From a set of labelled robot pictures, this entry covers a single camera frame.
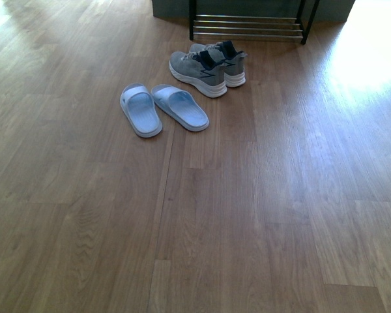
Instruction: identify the light blue slipper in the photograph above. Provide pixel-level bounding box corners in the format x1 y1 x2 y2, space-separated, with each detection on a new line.
151 84 209 132
119 83 162 138

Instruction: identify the black metal shoe rack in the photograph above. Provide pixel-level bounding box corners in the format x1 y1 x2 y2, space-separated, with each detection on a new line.
188 1 320 45

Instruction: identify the grey sneaker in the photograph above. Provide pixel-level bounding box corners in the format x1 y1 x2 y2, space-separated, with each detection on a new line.
190 40 247 87
169 51 227 98

